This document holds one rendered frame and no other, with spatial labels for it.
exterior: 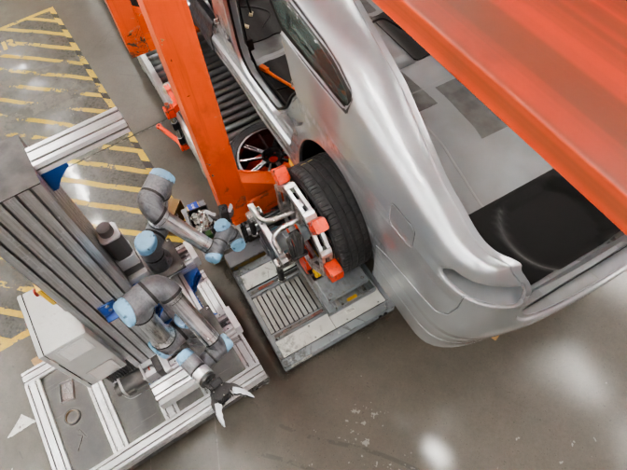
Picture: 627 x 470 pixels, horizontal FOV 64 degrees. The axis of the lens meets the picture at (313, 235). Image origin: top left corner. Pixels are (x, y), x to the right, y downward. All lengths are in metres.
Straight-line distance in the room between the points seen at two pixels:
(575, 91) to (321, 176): 2.29
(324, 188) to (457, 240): 0.90
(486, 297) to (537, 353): 1.59
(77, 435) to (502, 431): 2.47
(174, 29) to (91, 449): 2.31
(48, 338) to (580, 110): 2.29
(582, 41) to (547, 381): 3.25
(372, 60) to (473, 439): 2.24
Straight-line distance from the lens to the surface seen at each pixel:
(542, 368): 3.55
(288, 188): 2.60
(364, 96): 2.07
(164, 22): 2.20
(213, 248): 2.45
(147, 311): 2.11
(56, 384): 3.56
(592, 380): 3.64
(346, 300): 3.34
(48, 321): 2.47
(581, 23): 0.36
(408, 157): 1.94
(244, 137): 3.72
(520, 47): 0.34
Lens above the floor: 3.20
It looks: 59 degrees down
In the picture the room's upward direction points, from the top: 7 degrees counter-clockwise
